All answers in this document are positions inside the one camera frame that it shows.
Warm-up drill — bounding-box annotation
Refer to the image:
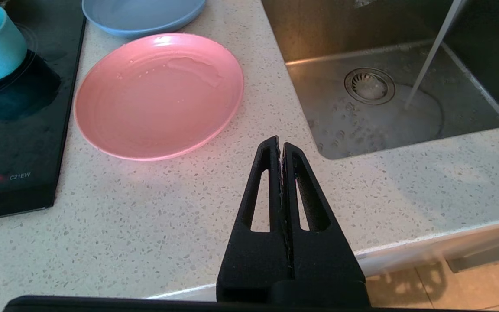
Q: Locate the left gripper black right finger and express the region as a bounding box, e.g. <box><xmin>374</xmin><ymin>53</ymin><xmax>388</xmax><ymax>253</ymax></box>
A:
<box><xmin>275</xmin><ymin>141</ymin><xmax>370</xmax><ymax>306</ymax></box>

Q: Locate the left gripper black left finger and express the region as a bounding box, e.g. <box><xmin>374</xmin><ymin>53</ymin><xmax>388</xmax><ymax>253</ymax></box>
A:
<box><xmin>216</xmin><ymin>136</ymin><xmax>293</xmax><ymax>303</ymax></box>

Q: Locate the pink plastic plate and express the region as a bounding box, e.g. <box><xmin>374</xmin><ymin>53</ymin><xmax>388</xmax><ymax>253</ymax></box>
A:
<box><xmin>74</xmin><ymin>33</ymin><xmax>245</xmax><ymax>162</ymax></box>

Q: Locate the blue plastic plate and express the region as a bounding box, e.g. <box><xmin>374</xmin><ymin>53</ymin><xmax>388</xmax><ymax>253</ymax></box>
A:
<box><xmin>82</xmin><ymin>0</ymin><xmax>207</xmax><ymax>38</ymax></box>

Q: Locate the stainless steel sink basin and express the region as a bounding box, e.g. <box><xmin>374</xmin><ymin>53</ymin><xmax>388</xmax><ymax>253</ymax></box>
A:
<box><xmin>262</xmin><ymin>0</ymin><xmax>499</xmax><ymax>160</ymax></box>

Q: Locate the white glossy cabinet front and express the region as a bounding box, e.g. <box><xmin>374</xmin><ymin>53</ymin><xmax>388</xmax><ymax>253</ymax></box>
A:
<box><xmin>146</xmin><ymin>219</ymin><xmax>499</xmax><ymax>302</ymax></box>

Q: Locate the running water stream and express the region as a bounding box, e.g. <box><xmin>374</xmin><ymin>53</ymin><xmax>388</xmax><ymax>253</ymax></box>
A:
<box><xmin>405</xmin><ymin>0</ymin><xmax>467</xmax><ymax>109</ymax></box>

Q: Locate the black induction cooktop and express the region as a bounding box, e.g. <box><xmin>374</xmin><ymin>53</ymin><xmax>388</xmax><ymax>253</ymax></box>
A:
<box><xmin>0</xmin><ymin>0</ymin><xmax>86</xmax><ymax>223</ymax></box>

